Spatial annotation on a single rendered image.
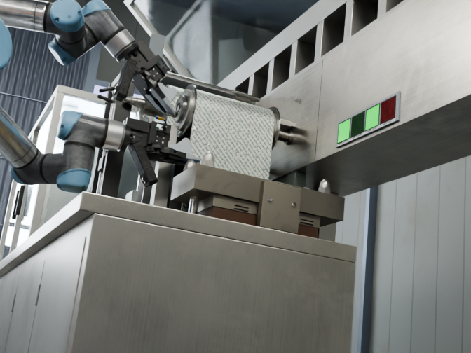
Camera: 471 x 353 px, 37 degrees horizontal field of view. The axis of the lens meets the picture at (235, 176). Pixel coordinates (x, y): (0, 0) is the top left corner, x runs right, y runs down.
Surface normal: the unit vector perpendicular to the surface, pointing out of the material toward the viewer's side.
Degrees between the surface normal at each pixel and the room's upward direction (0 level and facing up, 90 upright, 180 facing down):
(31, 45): 90
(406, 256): 90
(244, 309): 90
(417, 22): 90
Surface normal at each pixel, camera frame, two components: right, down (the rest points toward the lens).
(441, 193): -0.94, -0.19
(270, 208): 0.41, -0.21
